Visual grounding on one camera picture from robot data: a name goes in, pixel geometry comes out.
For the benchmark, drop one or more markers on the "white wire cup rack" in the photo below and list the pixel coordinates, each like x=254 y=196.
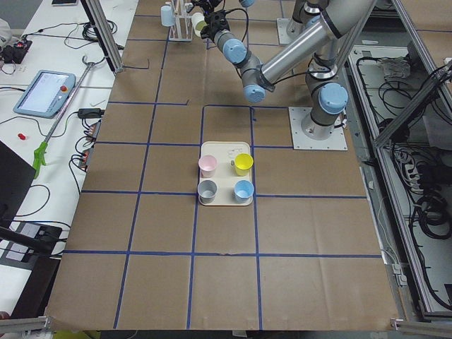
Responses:
x=182 y=30

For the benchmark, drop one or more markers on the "green handled reacher grabber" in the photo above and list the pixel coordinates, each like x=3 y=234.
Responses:
x=41 y=150

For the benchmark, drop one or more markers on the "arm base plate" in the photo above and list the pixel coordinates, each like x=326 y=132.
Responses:
x=306 y=135
x=288 y=30

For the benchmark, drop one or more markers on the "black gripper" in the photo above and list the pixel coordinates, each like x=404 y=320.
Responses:
x=210 y=30

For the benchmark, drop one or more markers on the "pale green cup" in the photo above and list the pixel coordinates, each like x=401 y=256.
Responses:
x=198 y=23

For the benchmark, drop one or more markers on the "blue teach pendant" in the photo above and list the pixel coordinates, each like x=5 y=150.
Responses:
x=46 y=95

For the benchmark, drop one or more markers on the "pink cup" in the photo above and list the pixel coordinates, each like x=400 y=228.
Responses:
x=207 y=165

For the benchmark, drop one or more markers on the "yellow cup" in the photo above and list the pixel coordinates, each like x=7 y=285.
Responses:
x=243 y=164

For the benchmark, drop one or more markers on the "aluminium frame post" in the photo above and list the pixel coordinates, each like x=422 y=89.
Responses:
x=104 y=35

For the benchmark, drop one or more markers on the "black power adapter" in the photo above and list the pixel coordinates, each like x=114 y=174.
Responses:
x=90 y=113

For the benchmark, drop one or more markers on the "cream plastic tray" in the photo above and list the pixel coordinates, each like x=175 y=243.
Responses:
x=225 y=176

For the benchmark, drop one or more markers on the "light blue cup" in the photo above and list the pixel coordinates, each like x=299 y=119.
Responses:
x=167 y=16

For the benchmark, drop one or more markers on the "grey cup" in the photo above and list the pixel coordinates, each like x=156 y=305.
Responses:
x=207 y=190

